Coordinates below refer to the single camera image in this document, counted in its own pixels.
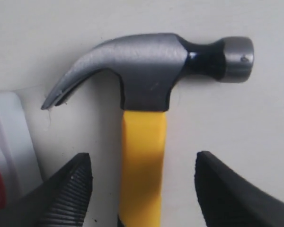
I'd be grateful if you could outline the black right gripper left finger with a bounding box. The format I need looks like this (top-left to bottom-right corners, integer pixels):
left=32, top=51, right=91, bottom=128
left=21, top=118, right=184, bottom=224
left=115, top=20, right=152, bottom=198
left=4, top=153, right=92, bottom=227

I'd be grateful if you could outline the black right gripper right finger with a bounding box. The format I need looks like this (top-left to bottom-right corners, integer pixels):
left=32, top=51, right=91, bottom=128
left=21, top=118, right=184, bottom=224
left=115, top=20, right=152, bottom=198
left=195, top=151, right=284, bottom=227

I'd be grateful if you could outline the yellow black claw hammer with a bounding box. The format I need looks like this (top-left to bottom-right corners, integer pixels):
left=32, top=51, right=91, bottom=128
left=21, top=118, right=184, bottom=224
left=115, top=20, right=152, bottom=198
left=41, top=33, right=254, bottom=227

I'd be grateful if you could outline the red dome push button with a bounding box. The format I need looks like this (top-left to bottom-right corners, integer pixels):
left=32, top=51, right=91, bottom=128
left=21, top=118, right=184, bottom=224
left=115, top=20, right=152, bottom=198
left=0, top=92, right=43, bottom=209

